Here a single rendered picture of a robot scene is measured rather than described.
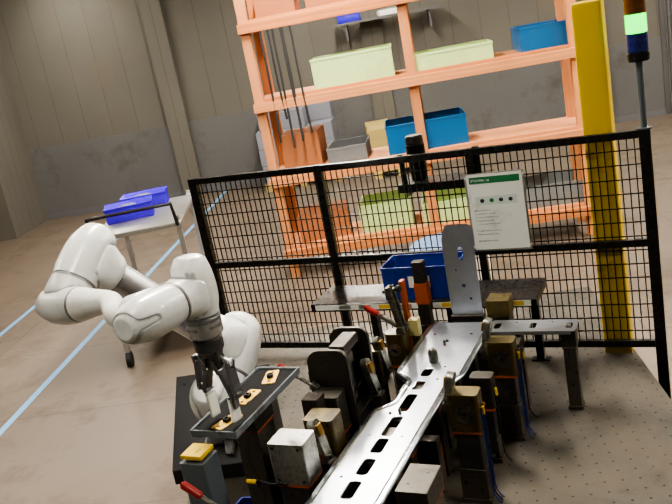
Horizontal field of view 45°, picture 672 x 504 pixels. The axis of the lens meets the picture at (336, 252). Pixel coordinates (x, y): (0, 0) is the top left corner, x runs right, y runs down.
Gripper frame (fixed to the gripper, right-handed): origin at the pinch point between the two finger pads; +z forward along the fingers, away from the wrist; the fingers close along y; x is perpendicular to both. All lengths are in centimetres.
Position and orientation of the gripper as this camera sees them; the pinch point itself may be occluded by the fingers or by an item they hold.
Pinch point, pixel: (224, 407)
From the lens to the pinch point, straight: 212.3
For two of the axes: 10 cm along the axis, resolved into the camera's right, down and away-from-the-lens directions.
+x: 6.0, -3.2, 7.3
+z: 1.8, 9.5, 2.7
